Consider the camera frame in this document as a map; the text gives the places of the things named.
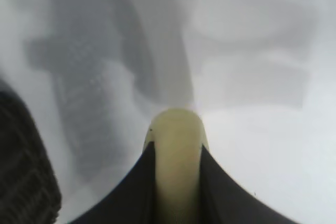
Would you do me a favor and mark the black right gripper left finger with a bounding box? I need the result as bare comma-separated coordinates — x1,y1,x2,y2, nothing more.
67,141,158,224

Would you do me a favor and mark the dark brown wicker basket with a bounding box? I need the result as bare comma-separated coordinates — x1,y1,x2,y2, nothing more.
0,77,62,224

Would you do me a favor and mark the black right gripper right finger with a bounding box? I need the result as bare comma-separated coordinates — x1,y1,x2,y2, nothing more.
201,142,292,224

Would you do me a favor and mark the pale yellow egg yolk pastry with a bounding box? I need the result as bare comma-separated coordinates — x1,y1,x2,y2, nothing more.
143,107,209,224

